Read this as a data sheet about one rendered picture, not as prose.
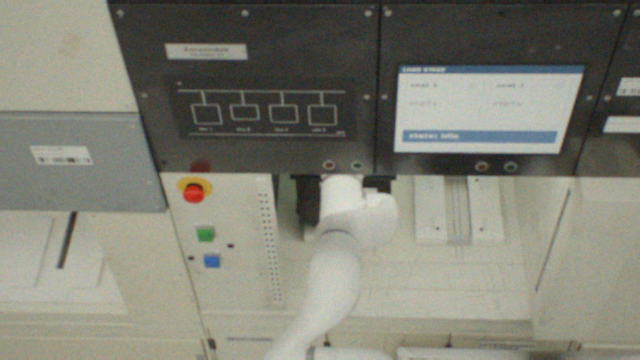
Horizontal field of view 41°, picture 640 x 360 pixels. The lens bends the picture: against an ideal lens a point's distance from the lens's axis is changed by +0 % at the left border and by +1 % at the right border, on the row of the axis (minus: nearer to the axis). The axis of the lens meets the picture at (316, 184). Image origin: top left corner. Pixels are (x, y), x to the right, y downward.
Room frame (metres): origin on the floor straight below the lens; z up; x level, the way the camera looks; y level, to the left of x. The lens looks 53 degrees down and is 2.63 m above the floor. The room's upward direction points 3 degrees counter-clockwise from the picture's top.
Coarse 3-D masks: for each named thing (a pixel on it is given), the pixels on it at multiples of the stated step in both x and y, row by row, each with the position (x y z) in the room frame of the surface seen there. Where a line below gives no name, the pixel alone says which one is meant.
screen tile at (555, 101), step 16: (496, 80) 0.93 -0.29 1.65; (512, 80) 0.93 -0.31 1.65; (528, 80) 0.92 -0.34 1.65; (544, 80) 0.92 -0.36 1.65; (560, 80) 0.92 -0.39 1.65; (496, 96) 0.93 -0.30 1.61; (512, 96) 0.93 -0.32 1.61; (528, 96) 0.92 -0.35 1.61; (544, 96) 0.92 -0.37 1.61; (560, 96) 0.92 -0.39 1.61; (496, 112) 0.93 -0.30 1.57; (512, 112) 0.93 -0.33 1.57; (528, 112) 0.92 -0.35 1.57; (544, 112) 0.92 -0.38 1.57; (560, 112) 0.92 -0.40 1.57
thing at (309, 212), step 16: (304, 176) 1.16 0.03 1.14; (320, 176) 1.15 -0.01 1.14; (384, 176) 1.19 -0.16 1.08; (304, 192) 1.15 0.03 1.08; (320, 192) 1.15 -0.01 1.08; (368, 192) 1.14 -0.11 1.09; (384, 192) 1.14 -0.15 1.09; (304, 208) 1.15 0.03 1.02; (320, 208) 1.15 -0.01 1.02; (304, 224) 1.15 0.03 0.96
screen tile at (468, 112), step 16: (416, 80) 0.94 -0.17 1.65; (432, 80) 0.94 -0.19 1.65; (448, 80) 0.94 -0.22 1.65; (464, 80) 0.93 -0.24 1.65; (480, 80) 0.93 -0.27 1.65; (416, 96) 0.94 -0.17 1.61; (432, 96) 0.94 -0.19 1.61; (448, 96) 0.94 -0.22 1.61; (464, 96) 0.93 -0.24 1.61; (480, 96) 0.93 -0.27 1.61; (416, 112) 0.94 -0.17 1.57; (432, 112) 0.94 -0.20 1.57; (448, 112) 0.94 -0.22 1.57; (464, 112) 0.93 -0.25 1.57
